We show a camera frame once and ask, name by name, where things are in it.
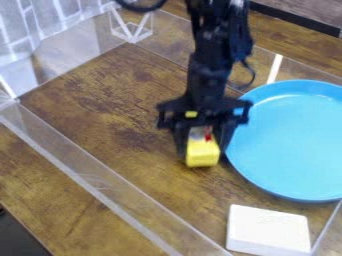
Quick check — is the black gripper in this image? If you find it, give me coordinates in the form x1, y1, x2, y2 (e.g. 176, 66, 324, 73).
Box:
157, 57, 253, 159

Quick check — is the yellow butter block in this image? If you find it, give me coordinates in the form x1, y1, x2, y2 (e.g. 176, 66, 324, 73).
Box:
186, 126, 221, 167

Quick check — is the blue round tray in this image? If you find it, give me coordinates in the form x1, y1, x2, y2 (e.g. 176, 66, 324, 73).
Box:
226, 79, 342, 202

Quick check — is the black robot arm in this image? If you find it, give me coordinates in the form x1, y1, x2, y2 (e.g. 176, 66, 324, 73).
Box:
157, 0, 254, 157

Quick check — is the white speckled sponge block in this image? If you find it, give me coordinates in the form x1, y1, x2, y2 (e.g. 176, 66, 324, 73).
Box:
226, 204, 312, 256

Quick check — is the dark wooden furniture edge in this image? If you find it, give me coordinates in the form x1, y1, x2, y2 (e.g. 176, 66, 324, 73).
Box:
250, 0, 342, 38

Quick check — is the clear acrylic enclosure wall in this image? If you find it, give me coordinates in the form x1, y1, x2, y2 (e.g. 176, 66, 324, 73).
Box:
0, 0, 342, 256

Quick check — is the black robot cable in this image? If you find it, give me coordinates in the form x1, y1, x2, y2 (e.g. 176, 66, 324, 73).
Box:
114, 0, 170, 14

